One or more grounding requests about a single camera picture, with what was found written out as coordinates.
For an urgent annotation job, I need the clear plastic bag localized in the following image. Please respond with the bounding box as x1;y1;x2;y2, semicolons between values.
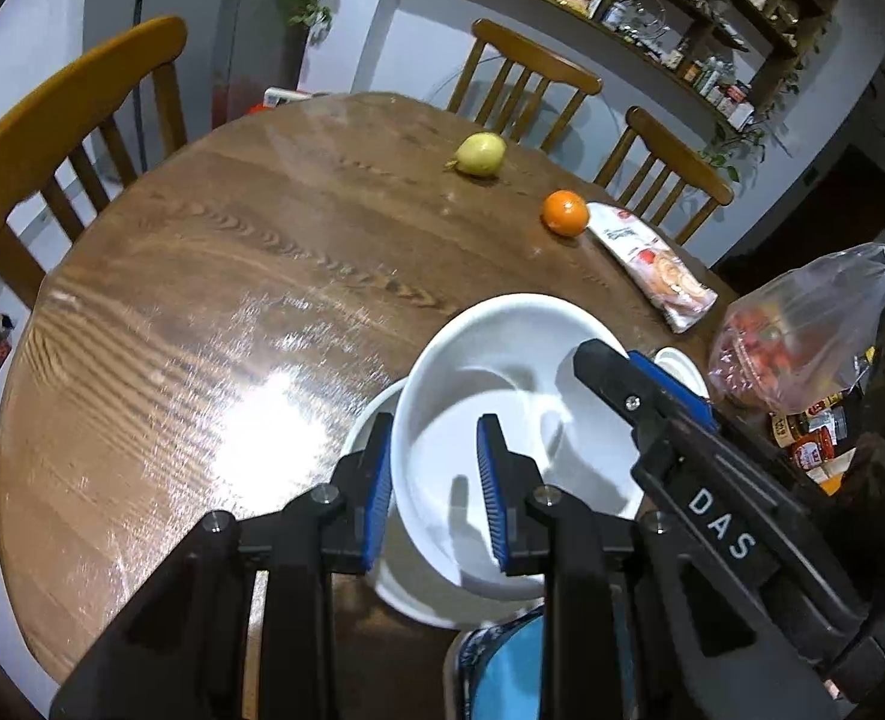
708;242;885;415

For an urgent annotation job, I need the white straight-sided bowl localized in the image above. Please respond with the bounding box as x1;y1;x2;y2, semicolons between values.
652;347;711;400

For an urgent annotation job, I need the trailing shelf plant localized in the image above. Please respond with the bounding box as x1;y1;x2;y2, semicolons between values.
701;37;811;181

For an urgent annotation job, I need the orange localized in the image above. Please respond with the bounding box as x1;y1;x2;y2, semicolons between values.
541;190;589;237

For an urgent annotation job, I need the green pear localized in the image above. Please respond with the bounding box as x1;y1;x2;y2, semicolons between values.
453;133;507;179

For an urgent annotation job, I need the medium white bowl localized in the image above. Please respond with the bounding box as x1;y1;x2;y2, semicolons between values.
395;292;655;602

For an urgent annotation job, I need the wooden dining chair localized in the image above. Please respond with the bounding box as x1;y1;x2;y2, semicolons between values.
592;106;736;245
0;15;188;308
446;19;604;143

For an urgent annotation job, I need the printed snack bag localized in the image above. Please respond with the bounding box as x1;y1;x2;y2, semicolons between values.
586;202;717;335

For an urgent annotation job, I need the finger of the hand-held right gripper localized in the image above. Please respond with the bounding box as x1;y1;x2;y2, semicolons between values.
628;350;713;427
573;340;706;452

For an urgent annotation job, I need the grey refrigerator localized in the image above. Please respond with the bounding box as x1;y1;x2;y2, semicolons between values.
82;0;323;128

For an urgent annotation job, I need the dark-lidded sauce jar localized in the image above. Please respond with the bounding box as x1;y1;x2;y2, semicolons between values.
772;411;811;446

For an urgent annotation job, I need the pile of red tomatoes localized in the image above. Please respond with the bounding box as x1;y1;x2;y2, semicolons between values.
719;300;841;398

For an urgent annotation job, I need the blue plate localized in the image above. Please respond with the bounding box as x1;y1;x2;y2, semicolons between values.
472;611;638;720

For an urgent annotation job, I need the large patterned square plate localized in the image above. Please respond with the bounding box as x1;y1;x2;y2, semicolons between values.
442;600;638;720

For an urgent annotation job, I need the clear glass bowl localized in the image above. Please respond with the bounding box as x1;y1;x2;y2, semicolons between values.
620;0;670;42

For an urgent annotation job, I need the large white bowl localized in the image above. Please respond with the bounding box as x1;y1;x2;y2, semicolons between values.
335;377;550;629

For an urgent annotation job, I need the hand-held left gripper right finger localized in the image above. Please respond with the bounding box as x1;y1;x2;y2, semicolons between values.
476;412;841;720

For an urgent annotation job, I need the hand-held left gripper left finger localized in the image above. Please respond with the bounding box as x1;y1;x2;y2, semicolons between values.
48;412;397;720

